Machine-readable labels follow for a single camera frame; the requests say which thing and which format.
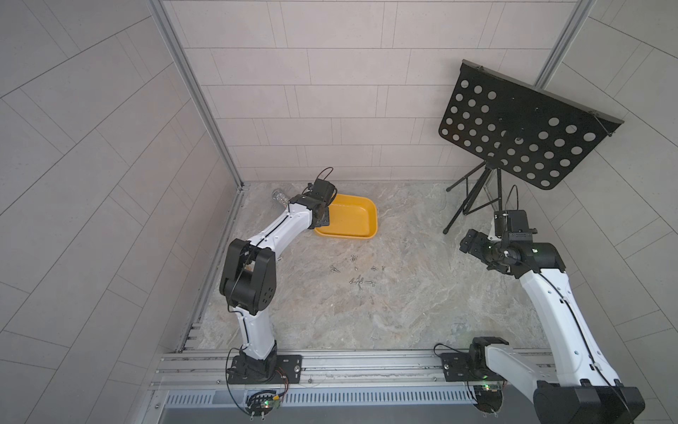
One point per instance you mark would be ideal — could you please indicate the black music stand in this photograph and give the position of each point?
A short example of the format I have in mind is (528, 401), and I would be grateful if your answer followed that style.
(513, 128)

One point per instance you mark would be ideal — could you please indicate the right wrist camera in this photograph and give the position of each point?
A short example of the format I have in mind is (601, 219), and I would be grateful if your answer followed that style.
(512, 226)

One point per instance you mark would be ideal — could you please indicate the yellow plastic storage box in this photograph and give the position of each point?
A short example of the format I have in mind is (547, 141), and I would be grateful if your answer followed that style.
(351, 217)

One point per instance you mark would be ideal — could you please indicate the aluminium mounting rail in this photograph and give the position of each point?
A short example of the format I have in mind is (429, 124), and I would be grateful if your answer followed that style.
(321, 369)

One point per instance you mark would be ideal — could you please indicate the right circuit board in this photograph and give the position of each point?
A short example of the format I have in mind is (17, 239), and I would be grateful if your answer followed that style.
(488, 398)

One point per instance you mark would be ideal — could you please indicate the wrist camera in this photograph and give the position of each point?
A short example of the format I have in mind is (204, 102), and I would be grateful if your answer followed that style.
(512, 226)
(322, 190)

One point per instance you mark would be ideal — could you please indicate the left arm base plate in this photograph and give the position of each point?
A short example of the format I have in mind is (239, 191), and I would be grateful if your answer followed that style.
(276, 369)

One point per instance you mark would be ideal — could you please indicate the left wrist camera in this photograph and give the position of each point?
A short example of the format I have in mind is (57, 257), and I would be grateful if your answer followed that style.
(322, 190)

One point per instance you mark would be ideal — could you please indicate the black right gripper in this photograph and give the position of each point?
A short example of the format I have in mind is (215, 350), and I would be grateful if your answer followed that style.
(474, 246)

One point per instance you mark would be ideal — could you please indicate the circuit board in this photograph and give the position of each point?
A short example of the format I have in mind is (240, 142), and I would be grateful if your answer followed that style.
(488, 398)
(261, 403)

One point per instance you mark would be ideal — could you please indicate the glittery silver tube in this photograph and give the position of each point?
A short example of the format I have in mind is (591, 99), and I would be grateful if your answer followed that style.
(281, 197)

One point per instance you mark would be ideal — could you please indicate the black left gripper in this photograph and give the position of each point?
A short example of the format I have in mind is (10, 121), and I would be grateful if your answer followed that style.
(325, 221)

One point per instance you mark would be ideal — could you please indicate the left circuit board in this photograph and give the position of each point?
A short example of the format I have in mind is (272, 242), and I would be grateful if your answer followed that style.
(261, 403)

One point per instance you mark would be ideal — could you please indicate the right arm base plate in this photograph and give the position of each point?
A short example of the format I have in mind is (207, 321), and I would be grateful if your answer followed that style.
(459, 368)

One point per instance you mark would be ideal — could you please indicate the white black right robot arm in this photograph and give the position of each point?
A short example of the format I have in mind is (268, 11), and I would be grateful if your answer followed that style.
(585, 387)

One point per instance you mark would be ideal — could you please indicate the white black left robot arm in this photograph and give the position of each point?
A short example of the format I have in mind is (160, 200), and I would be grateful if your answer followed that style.
(249, 277)

